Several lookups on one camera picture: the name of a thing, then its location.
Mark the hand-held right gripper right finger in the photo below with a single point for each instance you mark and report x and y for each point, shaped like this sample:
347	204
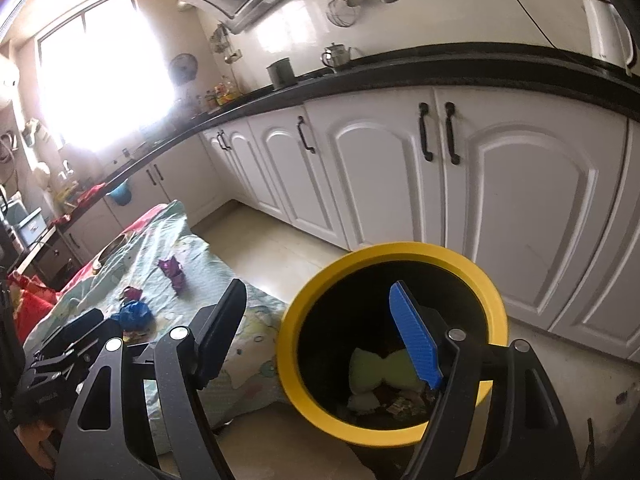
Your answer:
415	340

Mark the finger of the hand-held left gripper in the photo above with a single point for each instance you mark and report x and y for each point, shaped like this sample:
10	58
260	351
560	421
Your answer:
75	327
60	362

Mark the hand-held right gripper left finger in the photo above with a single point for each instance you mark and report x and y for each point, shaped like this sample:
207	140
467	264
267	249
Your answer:
220	330

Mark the light green knitted cloth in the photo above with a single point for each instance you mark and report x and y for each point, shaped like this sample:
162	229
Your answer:
370	370

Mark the blue plastic bag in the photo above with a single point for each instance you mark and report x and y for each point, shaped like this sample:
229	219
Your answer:
132	314

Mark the black bin with yellow rim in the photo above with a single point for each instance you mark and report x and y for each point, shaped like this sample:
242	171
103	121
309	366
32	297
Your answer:
360	310

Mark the dark printed snack packet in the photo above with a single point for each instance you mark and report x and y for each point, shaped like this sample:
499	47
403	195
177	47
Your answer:
405	406

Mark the clear plastic bag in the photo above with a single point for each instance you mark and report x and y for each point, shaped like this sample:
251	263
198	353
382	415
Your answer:
362	403

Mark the person's left hand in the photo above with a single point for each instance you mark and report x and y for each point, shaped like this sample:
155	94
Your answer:
37	437

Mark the printed cartoon blanket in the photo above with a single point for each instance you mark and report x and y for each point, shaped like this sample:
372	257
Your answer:
210	280

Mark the dark magenta wrapper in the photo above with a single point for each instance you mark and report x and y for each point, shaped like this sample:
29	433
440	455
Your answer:
132	294

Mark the purple wrapper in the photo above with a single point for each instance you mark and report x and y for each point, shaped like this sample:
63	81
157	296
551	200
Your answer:
172	270

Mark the round metal tray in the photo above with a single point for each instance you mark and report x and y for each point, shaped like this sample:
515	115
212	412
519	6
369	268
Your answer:
114	250

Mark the white storage drawer box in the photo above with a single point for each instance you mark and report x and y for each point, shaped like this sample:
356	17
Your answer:
29	227

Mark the red cloth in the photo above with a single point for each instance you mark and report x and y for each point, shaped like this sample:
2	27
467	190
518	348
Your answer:
85	197

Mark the blue hanging basin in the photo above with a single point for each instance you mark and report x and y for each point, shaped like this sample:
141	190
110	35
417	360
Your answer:
120	194

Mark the white hanging pouch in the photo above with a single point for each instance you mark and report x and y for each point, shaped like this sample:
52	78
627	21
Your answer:
42	176

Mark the white lower cabinets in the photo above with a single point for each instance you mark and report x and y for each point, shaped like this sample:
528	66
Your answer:
525	200

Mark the group of condiment bottles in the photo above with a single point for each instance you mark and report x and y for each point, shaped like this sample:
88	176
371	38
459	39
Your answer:
220	94

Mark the bright window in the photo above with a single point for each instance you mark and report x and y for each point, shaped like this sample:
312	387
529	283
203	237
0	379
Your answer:
100	70

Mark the dark metal mug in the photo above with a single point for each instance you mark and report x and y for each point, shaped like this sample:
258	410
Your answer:
280	72

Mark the black kitchen countertop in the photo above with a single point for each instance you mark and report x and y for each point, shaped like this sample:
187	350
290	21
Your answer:
450	67

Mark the small hanging kitchen tools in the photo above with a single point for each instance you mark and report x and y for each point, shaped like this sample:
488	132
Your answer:
221	40

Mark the metal teapot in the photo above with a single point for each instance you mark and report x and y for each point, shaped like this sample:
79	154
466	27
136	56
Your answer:
337	56

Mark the white electric kettle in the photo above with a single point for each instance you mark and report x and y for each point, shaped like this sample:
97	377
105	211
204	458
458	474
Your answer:
605	30

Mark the small wall fan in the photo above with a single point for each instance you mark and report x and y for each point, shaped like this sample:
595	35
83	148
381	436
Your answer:
182	67

